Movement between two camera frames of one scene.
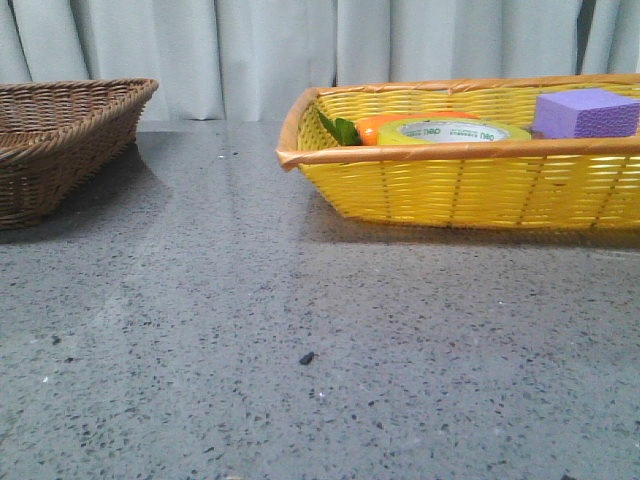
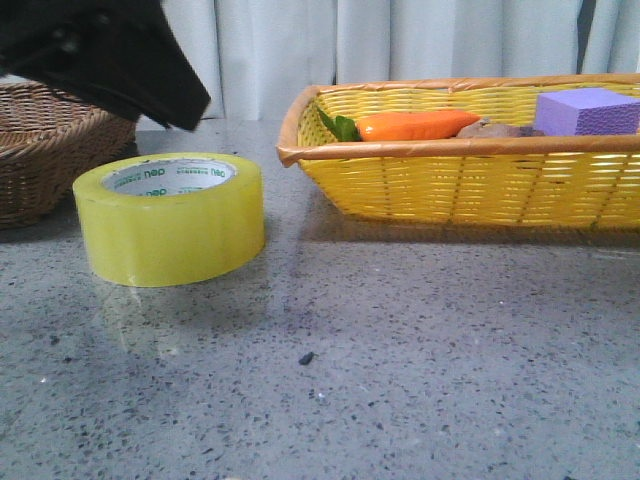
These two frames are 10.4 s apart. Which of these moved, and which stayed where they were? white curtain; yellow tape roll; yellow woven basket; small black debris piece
Moved: yellow tape roll
Stayed: white curtain; small black debris piece; yellow woven basket
